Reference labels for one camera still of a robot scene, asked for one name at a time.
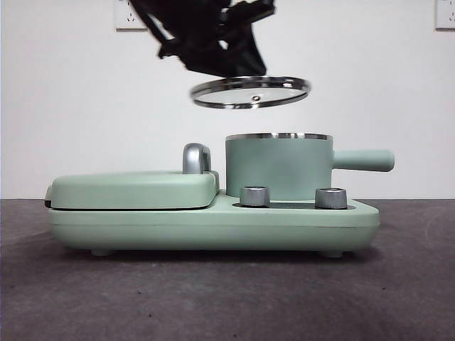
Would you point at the white wall socket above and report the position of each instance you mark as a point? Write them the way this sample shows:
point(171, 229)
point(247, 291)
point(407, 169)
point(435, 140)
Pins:
point(122, 17)
point(446, 14)

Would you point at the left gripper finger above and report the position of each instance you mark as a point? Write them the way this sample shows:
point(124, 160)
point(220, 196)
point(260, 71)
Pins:
point(250, 49)
point(209, 60)

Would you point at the mint green breakfast machine base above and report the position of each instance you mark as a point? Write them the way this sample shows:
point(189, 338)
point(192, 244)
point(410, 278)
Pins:
point(213, 227)

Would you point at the glass lid with green knob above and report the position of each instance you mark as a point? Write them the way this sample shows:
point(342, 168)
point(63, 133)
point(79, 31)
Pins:
point(231, 92)

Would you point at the silver control knob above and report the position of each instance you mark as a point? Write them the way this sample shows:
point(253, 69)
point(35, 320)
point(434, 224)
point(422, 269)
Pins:
point(254, 196)
point(330, 199)

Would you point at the mint green griddle cover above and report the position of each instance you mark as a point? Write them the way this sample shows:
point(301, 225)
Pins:
point(124, 192)

